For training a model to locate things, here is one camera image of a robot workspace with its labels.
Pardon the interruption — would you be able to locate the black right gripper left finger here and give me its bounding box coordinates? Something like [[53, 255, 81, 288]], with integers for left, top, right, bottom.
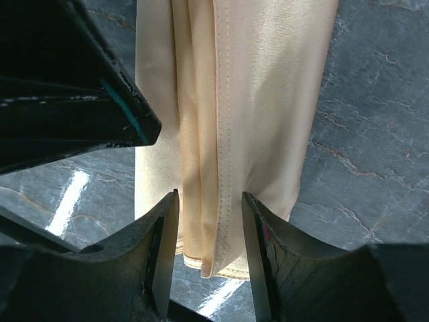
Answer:
[[1, 191, 180, 321]]

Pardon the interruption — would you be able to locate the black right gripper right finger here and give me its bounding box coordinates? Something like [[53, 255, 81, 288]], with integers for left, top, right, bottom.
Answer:
[[241, 193, 428, 321]]

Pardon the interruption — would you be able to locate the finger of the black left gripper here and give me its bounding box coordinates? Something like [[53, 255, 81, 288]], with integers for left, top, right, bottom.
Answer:
[[1, 1, 162, 174]]

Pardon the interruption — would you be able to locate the peach cloth napkin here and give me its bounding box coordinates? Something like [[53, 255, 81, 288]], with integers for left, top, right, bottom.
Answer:
[[135, 1, 338, 279]]

